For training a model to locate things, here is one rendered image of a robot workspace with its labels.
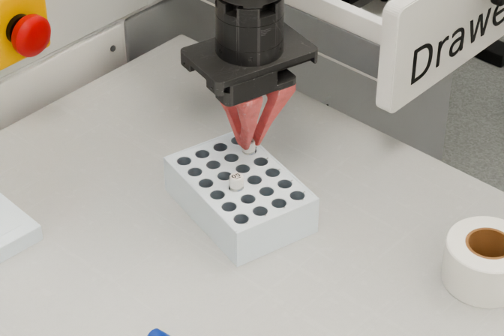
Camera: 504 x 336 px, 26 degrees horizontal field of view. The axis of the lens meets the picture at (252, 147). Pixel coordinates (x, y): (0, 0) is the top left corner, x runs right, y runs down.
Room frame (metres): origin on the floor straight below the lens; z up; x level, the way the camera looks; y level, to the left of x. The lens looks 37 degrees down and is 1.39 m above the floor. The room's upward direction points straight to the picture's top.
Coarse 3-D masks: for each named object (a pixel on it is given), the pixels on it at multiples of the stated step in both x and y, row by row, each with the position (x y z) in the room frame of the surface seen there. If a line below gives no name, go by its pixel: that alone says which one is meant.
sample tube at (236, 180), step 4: (236, 172) 0.74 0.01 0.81; (232, 176) 0.74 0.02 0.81; (236, 176) 0.74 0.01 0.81; (240, 176) 0.74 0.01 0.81; (232, 180) 0.73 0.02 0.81; (236, 180) 0.73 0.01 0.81; (240, 180) 0.73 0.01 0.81; (232, 184) 0.73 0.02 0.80; (236, 184) 0.73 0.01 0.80; (240, 184) 0.73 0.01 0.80; (232, 188) 0.73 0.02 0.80; (236, 188) 0.73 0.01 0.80; (240, 188) 0.74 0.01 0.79
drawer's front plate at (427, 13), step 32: (416, 0) 0.83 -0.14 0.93; (448, 0) 0.87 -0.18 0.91; (480, 0) 0.91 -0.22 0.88; (384, 32) 0.82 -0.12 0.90; (416, 32) 0.84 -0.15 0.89; (448, 32) 0.88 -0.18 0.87; (480, 32) 0.92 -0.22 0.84; (384, 64) 0.82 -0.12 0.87; (416, 64) 0.84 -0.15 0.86; (448, 64) 0.88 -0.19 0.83; (384, 96) 0.82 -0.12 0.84; (416, 96) 0.84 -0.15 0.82
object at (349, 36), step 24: (288, 0) 0.92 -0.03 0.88; (312, 0) 0.90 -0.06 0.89; (336, 0) 0.89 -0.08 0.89; (288, 24) 0.92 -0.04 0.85; (312, 24) 0.90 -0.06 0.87; (336, 24) 0.88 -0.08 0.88; (360, 24) 0.86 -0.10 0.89; (336, 48) 0.88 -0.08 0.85; (360, 48) 0.86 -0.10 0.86; (360, 72) 0.86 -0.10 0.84
